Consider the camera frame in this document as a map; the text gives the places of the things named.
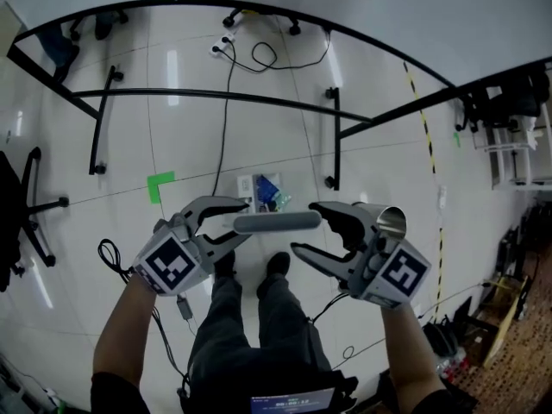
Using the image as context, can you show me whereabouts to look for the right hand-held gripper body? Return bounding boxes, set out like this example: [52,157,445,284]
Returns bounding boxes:
[339,229,433,311]

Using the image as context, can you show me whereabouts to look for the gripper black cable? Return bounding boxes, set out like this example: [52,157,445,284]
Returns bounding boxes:
[312,291,350,323]
[97,238,135,284]

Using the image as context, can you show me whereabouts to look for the white box with red button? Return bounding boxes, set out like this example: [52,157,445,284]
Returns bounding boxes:
[0,1,28,58]

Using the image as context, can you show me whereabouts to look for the person's left shoe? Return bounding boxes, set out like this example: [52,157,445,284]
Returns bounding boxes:
[213,250,237,279]

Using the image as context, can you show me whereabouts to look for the black power adapter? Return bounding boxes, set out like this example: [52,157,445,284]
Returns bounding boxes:
[175,295,195,321]

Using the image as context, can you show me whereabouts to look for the yellow wooden table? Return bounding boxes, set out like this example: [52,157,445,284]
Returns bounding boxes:
[482,273,532,370]

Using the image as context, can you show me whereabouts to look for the person's dark shirt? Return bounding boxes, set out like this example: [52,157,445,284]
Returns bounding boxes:
[90,371,480,414]

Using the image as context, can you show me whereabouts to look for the black backpack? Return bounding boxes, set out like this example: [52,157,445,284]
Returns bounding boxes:
[422,319,459,357]

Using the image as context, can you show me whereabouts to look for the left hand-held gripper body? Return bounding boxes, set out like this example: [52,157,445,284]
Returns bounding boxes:
[131,212,216,298]

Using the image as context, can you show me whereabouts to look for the chest-mounted screen unit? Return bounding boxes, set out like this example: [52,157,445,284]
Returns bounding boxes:
[249,386,337,414]

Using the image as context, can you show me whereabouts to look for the black equipment rack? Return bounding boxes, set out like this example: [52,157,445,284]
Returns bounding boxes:
[499,200,540,284]

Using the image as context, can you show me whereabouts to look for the person's legs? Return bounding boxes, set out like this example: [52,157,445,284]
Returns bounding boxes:
[187,273,333,414]

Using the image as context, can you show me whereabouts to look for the person's right forearm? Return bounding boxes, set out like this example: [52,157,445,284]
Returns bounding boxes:
[381,302,448,405]

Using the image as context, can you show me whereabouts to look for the yellow-black hazard floor tape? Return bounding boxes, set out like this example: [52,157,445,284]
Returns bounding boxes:
[403,60,445,318]

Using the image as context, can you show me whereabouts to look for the person's right shoe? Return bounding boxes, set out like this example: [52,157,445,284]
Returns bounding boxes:
[263,251,292,279]

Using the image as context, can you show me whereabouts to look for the looped black cable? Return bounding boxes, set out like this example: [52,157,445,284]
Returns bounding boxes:
[251,30,334,74]

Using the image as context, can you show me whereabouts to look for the person's left forearm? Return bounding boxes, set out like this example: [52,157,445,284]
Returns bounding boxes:
[92,273,159,400]

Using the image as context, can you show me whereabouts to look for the person's shoe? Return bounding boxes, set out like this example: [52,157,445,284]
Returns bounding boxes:
[213,250,237,279]
[263,251,292,279]

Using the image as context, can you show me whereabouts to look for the small white folding table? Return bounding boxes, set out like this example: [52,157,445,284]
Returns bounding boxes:
[472,116,540,189]

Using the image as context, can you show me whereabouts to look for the green corner floor tape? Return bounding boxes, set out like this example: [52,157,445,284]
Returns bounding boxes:
[146,170,176,205]

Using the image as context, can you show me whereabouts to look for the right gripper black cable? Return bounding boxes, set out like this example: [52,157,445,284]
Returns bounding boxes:
[312,291,350,323]

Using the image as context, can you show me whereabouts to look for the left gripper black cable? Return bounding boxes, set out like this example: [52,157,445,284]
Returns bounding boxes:
[97,238,135,284]

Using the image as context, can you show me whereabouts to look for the steel trash bin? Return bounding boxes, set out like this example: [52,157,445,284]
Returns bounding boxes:
[351,202,409,249]

